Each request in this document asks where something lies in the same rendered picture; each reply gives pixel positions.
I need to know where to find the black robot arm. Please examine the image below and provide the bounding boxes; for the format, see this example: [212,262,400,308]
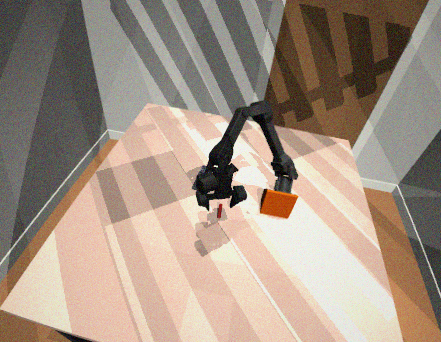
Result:
[196,100,298,195]

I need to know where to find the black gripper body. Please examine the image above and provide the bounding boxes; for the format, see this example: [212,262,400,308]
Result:
[196,185,247,206]

